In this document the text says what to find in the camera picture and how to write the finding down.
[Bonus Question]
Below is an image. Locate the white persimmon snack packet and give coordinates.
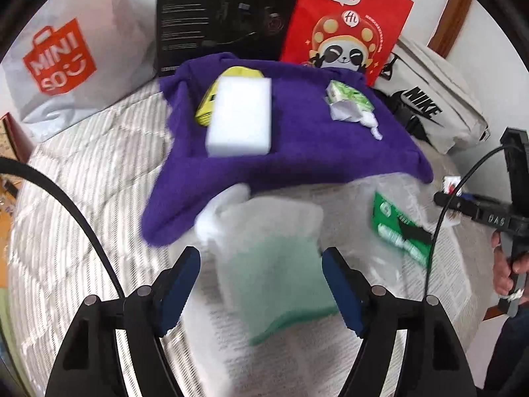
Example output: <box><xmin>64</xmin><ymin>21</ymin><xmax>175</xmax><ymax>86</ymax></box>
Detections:
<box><xmin>442</xmin><ymin>176</ymin><xmax>462</xmax><ymax>228</ymax></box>

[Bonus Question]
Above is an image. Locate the green snack packet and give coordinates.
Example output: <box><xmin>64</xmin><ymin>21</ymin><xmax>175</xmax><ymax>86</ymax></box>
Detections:
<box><xmin>371</xmin><ymin>191</ymin><xmax>433</xmax><ymax>268</ymax></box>

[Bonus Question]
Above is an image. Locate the white knotted cloth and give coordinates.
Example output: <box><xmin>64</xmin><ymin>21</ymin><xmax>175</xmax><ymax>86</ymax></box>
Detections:
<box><xmin>330</xmin><ymin>101</ymin><xmax>383</xmax><ymax>141</ymax></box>

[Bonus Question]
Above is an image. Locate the person's right hand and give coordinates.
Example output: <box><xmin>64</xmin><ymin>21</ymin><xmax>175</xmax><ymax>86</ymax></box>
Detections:
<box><xmin>490</xmin><ymin>231</ymin><xmax>528</xmax><ymax>297</ymax></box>

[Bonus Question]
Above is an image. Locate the printed newspaper sheet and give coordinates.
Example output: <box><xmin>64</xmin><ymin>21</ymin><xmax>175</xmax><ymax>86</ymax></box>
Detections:
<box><xmin>165</xmin><ymin>173</ymin><xmax>473</xmax><ymax>397</ymax></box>

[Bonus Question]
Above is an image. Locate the striped beige cushion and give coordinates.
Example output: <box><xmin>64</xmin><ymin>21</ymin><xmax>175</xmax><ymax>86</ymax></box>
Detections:
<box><xmin>8</xmin><ymin>82</ymin><xmax>491</xmax><ymax>396</ymax></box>

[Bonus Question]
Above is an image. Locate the purple fleece towel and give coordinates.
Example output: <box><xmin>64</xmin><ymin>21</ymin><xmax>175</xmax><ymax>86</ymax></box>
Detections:
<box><xmin>141</xmin><ymin>53</ymin><xmax>433</xmax><ymax>246</ymax></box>

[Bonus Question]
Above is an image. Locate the white Nike waist bag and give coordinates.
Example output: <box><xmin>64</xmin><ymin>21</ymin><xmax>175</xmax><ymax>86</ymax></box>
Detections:
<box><xmin>373</xmin><ymin>36</ymin><xmax>490</xmax><ymax>154</ymax></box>

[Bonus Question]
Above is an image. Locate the yellow black pouch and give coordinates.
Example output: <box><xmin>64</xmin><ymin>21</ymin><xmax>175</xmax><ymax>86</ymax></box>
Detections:
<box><xmin>193</xmin><ymin>65</ymin><xmax>265</xmax><ymax>127</ymax></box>

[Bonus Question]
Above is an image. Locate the green tissue pack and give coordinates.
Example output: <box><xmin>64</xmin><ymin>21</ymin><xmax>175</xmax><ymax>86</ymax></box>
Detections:
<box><xmin>325</xmin><ymin>80</ymin><xmax>374</xmax><ymax>111</ymax></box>

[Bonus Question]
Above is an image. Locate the red panda paper bag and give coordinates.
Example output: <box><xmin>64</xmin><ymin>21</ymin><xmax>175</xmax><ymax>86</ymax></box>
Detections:
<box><xmin>281</xmin><ymin>0</ymin><xmax>413</xmax><ymax>86</ymax></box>

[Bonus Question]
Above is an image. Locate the white Miniso plastic bag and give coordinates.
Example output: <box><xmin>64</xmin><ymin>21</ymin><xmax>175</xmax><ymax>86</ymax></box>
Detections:
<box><xmin>2</xmin><ymin>0</ymin><xmax>154</xmax><ymax>143</ymax></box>

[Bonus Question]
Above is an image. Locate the black headset box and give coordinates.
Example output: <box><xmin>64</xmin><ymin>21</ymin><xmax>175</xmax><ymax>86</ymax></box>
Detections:
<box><xmin>156</xmin><ymin>0</ymin><xmax>296</xmax><ymax>76</ymax></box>

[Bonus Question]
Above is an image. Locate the black cable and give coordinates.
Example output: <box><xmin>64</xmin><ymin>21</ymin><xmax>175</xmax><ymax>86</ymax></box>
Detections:
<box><xmin>0</xmin><ymin>157</ymin><xmax>126</xmax><ymax>300</ymax></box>

